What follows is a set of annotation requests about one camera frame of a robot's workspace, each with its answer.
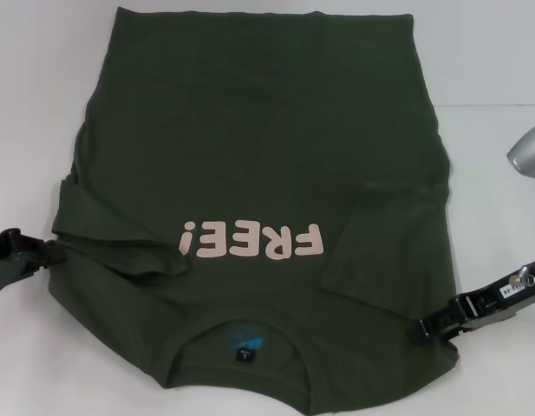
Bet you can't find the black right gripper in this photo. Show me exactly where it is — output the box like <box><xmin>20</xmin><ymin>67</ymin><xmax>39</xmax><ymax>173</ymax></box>
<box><xmin>408</xmin><ymin>255</ymin><xmax>535</xmax><ymax>348</ymax></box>

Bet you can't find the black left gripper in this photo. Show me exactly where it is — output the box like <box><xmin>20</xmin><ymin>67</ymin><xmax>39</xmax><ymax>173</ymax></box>
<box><xmin>0</xmin><ymin>229</ymin><xmax>69</xmax><ymax>298</ymax></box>

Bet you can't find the dark green FREE t-shirt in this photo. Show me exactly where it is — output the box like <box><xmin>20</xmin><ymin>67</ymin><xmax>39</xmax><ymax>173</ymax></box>
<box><xmin>48</xmin><ymin>6</ymin><xmax>461</xmax><ymax>416</ymax></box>

